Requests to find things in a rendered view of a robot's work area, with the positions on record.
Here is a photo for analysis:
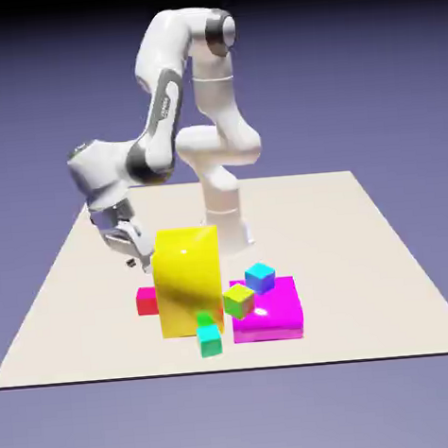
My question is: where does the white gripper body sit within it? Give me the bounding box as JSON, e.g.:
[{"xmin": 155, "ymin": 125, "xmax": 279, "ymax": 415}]
[{"xmin": 96, "ymin": 215, "xmax": 156, "ymax": 264}]

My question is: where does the small teal cube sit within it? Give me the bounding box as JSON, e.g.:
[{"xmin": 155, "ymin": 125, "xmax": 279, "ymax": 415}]
[{"xmin": 195, "ymin": 323, "xmax": 225, "ymax": 360}]

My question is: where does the small yellow-green cube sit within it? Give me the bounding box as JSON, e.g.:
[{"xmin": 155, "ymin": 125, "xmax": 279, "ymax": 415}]
[{"xmin": 221, "ymin": 282, "xmax": 258, "ymax": 321}]

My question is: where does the small blue cube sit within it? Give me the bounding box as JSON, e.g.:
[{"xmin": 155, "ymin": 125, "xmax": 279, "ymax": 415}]
[{"xmin": 243, "ymin": 260, "xmax": 279, "ymax": 297}]

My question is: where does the large red box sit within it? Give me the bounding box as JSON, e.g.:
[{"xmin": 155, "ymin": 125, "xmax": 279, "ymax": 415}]
[{"xmin": 134, "ymin": 285, "xmax": 160, "ymax": 317}]

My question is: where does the large yellow box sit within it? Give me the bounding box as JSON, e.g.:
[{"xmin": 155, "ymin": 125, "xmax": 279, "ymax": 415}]
[{"xmin": 148, "ymin": 224, "xmax": 227, "ymax": 340}]

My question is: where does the large magenta box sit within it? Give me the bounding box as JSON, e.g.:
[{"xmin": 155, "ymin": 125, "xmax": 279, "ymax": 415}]
[{"xmin": 229, "ymin": 274, "xmax": 306, "ymax": 345}]

